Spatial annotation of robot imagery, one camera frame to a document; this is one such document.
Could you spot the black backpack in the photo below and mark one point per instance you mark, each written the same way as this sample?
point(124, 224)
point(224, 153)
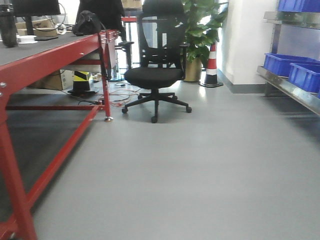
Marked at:
point(87, 23)

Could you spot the black yellow traffic cone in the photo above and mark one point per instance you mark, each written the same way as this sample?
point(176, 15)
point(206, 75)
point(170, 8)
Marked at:
point(83, 84)

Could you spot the black cylindrical bottle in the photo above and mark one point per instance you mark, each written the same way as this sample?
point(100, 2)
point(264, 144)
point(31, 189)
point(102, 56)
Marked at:
point(8, 30)

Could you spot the blue bin top shelf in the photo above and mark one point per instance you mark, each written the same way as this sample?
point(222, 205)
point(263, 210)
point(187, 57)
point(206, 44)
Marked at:
point(306, 6)

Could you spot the cardboard box under bench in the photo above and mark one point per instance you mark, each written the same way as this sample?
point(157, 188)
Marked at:
point(59, 80)

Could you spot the nearer blue bin on rack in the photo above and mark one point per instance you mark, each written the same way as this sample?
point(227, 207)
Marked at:
point(305, 76)

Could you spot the red white traffic cone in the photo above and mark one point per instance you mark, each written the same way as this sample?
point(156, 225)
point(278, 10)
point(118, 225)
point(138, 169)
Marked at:
point(211, 78)

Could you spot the steel storage rack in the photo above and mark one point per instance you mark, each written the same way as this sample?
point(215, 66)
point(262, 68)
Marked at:
point(279, 85)

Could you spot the black computer monitor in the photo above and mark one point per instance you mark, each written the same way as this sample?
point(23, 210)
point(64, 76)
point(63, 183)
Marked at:
point(29, 8)

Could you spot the red metal workbench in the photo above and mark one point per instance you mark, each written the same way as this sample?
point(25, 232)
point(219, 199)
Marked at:
point(26, 64)

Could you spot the black mesh office chair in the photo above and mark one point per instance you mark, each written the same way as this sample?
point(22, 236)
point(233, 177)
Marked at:
point(161, 29)

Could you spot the green potted plant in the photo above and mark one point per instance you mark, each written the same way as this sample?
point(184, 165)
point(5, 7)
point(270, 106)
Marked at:
point(203, 19)

